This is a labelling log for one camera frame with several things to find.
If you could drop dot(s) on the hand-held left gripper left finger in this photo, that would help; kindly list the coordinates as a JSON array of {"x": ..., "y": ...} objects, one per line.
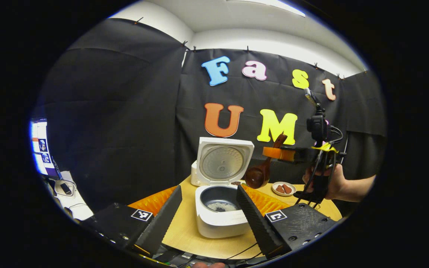
[{"x": 162, "y": 223}]

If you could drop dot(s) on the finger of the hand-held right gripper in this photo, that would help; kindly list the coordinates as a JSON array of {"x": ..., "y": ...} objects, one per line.
[{"x": 277, "y": 153}]

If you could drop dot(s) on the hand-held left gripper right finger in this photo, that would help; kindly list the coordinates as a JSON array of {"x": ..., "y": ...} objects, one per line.
[{"x": 259, "y": 223}]

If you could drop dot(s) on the brown wooden spoon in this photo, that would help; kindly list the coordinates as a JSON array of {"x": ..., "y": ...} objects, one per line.
[{"x": 257, "y": 176}]

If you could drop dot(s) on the white rice cooker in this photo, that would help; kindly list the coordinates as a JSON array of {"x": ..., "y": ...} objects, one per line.
[{"x": 218, "y": 227}]

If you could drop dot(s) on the brown meat piece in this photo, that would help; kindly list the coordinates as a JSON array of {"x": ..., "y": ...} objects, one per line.
[
  {"x": 287, "y": 188},
  {"x": 280, "y": 189}
]

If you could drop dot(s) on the white round plate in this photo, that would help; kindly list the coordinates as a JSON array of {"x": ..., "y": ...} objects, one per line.
[{"x": 285, "y": 194}]

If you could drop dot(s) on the white toaster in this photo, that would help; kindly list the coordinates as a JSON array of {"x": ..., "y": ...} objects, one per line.
[{"x": 194, "y": 175}]

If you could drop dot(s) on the computer monitor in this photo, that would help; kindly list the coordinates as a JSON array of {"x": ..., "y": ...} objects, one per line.
[{"x": 43, "y": 149}]

